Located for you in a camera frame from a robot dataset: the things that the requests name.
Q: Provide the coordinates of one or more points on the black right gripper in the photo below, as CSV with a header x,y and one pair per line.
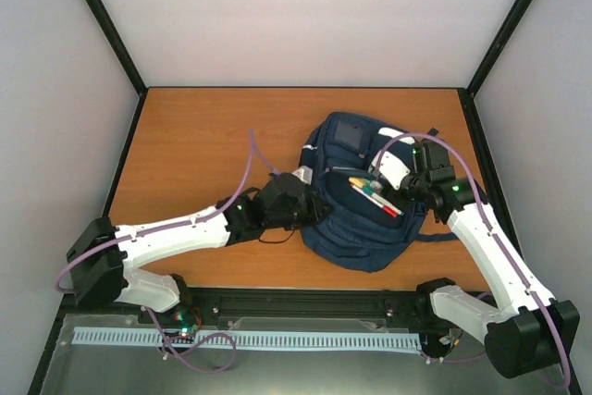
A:
x,y
392,192

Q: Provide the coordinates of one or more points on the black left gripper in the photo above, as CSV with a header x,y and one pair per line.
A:
x,y
315,203

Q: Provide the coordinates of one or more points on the red capped white marker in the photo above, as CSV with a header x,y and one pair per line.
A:
x,y
358,190

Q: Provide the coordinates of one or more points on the purple capped white marker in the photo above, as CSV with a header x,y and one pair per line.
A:
x,y
387,208

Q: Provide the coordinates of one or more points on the green capped white marker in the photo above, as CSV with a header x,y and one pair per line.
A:
x,y
371,193

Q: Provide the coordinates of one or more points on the navy blue student backpack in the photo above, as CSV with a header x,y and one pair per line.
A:
x,y
357,234

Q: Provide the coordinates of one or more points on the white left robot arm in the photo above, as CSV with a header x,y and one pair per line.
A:
x,y
106,263

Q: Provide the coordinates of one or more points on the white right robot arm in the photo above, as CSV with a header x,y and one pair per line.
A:
x,y
527,328

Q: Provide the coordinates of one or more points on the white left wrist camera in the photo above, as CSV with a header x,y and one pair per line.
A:
x,y
304,174

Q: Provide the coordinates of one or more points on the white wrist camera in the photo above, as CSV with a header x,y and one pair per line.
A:
x,y
304,174
389,167

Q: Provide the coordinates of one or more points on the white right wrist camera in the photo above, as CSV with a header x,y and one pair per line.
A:
x,y
389,167

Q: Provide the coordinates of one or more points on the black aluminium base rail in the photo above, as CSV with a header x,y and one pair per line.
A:
x,y
398,308

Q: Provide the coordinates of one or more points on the light blue slotted cable duct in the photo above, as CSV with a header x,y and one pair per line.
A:
x,y
259,341

